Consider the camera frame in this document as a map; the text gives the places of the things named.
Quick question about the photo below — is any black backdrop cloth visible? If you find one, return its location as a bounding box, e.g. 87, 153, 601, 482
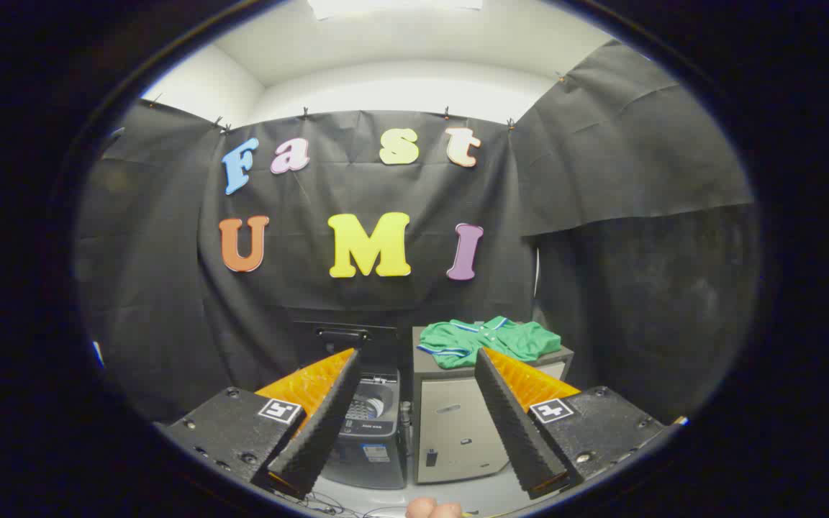
75, 40, 759, 425

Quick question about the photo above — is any tangle of thin cables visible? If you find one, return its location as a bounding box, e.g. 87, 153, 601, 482
271, 489, 404, 518

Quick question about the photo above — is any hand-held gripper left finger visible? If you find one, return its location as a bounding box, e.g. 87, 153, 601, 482
163, 348, 361, 501

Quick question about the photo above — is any dark washing machine lid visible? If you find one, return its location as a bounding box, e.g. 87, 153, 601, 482
292, 320, 402, 371

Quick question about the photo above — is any green polo shirt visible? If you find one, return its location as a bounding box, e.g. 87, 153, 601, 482
417, 315, 563, 371

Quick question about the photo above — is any grey washing machine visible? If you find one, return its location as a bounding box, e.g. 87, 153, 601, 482
320, 365, 409, 491

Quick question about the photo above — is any grey cabinet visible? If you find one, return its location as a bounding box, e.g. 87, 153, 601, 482
412, 325, 575, 485

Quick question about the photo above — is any ceiling light panel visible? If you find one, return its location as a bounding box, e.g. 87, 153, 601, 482
307, 0, 484, 21

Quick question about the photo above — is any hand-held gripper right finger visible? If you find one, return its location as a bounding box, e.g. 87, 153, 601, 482
474, 347, 667, 501

